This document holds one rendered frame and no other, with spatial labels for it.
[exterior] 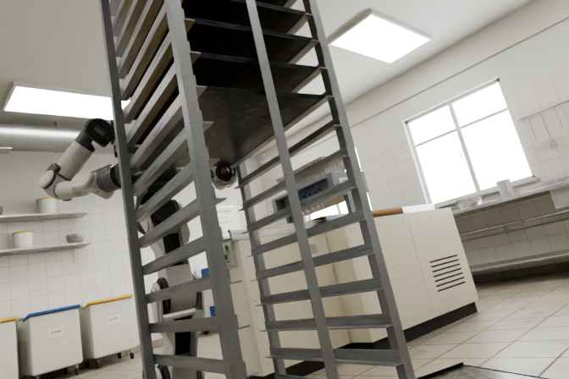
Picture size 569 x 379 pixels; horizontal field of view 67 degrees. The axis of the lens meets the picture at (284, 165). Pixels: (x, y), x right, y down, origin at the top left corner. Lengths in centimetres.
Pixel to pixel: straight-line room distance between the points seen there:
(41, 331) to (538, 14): 663
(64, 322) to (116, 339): 64
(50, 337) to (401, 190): 478
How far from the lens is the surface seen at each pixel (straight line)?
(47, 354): 580
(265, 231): 271
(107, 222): 685
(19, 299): 643
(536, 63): 584
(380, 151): 664
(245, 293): 260
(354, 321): 128
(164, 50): 124
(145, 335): 150
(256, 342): 260
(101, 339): 597
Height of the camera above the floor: 58
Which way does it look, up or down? 14 degrees up
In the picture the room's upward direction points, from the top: 12 degrees counter-clockwise
